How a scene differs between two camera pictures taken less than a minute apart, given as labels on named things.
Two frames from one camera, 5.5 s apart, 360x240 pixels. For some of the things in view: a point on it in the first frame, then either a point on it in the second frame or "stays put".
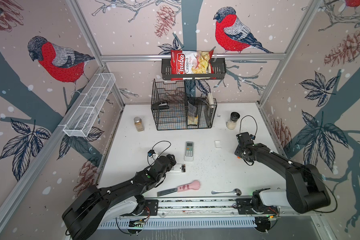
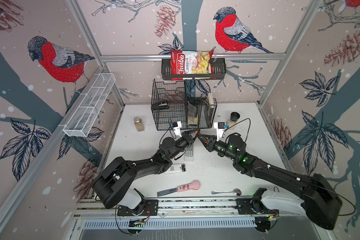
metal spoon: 236,191 stays put
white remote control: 177,168 stays put
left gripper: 173,161 -> 187,139
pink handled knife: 194,185 stays put
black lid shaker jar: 232,123 stays put
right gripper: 236,151 -> 210,145
